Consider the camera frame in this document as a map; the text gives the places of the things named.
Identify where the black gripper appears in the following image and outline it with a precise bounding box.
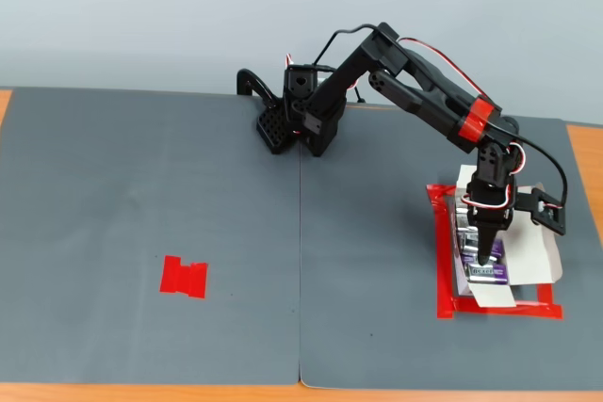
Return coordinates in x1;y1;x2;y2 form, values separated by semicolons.
465;173;518;267

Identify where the white cardboard box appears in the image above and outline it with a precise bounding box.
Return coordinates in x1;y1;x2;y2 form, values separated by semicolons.
454;165;564;309

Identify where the grey table mat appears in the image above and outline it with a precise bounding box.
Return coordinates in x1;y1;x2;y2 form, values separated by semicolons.
0;86;302;387
299;103;603;393

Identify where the red tape band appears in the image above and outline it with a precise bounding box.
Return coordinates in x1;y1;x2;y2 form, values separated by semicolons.
458;96;501;144

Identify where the black table clamp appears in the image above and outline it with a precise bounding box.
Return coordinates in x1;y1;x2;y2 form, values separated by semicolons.
236;69;280;107

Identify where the small red tape patch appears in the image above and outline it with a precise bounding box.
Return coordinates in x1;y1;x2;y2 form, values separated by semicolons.
158;254;209;300

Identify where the red tape frame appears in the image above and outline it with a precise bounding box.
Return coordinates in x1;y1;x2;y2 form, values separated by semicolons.
426;182;565;321

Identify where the black square wrist camera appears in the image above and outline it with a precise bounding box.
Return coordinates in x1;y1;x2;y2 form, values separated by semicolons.
515;186;567;236

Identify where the red white servo wire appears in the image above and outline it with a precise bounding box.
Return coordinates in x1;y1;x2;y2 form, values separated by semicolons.
397;36;494;105
464;139;527;211

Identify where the black camera cable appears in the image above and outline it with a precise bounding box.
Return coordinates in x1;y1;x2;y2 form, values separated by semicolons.
312;23;569;210

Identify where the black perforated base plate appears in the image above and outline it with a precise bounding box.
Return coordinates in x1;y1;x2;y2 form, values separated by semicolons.
254;105;302;156

